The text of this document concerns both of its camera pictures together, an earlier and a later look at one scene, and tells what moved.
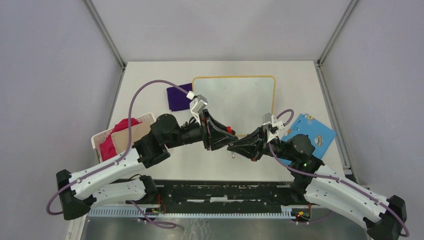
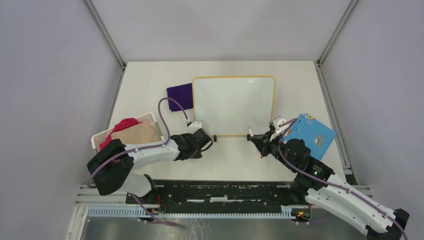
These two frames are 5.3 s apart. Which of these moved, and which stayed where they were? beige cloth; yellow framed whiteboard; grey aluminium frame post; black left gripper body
Moved: black left gripper body
Stayed: beige cloth; yellow framed whiteboard; grey aluminium frame post
